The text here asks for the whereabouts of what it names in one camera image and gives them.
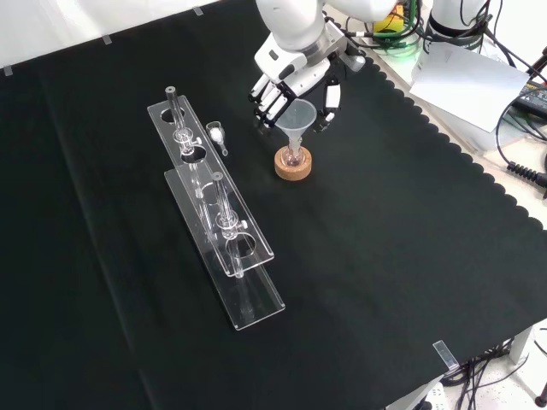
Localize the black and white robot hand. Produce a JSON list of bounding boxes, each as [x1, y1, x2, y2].
[[249, 33, 343, 133]]

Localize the translucent plastic funnel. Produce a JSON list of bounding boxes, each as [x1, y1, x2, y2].
[[277, 99, 318, 149]]

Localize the clear round-bottom flask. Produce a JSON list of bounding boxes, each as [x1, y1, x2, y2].
[[284, 136, 305, 168]]

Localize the glass weighing funnel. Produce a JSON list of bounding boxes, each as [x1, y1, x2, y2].
[[205, 120, 230, 156]]

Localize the clear funnel stand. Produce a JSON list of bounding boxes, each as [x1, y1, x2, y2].
[[146, 85, 286, 332]]

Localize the yellow stop button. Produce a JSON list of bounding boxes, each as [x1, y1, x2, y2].
[[374, 4, 405, 35]]

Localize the white paper sheet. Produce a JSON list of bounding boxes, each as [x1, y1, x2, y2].
[[409, 41, 531, 133]]

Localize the pale flat board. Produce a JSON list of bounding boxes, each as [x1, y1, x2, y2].
[[409, 91, 529, 155]]

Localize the black cloth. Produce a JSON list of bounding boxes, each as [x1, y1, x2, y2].
[[0, 0, 547, 410]]

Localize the black power adapter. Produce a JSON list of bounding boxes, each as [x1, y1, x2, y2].
[[512, 83, 547, 114]]

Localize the white table leg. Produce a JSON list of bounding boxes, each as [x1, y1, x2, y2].
[[510, 326, 535, 364]]

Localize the white power strip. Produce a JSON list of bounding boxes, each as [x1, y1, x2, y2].
[[421, 382, 445, 410]]

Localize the cork ring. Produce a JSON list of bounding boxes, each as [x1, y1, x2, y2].
[[273, 145, 313, 181]]

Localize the green cable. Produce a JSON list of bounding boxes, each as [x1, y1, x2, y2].
[[371, 29, 422, 56]]

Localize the black cable with ribbed plug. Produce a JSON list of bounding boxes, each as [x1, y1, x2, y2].
[[495, 96, 547, 189]]

